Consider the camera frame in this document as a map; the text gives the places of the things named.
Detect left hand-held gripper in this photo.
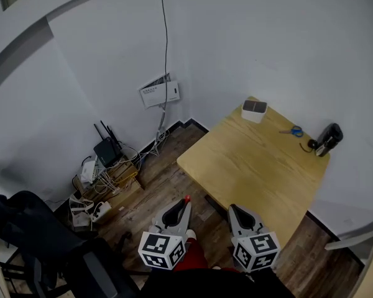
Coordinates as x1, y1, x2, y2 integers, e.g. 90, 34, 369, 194
137, 198, 193, 271

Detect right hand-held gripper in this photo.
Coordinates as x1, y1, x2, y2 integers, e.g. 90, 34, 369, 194
228, 204, 282, 274

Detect white square box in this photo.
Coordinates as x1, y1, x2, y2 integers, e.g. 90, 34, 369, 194
241, 99, 269, 124

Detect brown cardboard box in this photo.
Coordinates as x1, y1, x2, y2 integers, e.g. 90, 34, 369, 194
72, 162, 145, 210

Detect person's red trousers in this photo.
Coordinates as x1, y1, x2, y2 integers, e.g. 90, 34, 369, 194
173, 237, 241, 273

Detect person's black top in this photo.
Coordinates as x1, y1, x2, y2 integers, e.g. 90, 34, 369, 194
139, 266, 297, 298

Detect white power strip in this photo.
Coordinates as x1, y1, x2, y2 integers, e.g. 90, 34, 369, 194
90, 201, 113, 224

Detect black router with antennas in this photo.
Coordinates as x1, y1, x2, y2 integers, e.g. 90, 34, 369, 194
93, 120, 124, 169

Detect white bag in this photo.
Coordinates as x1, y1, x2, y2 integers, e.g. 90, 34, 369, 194
68, 193, 94, 228

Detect white network device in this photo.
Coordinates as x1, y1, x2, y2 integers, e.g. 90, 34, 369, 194
80, 159, 98, 184

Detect black office chair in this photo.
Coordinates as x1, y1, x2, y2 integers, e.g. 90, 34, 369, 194
0, 177, 140, 298

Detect bundle of white cables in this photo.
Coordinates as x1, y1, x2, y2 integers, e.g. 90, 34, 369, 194
119, 102, 172, 170

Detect blue handled scissors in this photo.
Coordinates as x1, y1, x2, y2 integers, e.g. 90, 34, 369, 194
279, 125, 305, 138

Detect black round lid with strap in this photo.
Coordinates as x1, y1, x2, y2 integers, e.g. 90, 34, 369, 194
299, 138, 318, 153

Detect white wall network panel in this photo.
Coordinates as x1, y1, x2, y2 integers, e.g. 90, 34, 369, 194
139, 72, 181, 110

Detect black hanging cable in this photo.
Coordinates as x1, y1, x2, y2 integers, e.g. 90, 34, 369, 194
159, 0, 169, 105

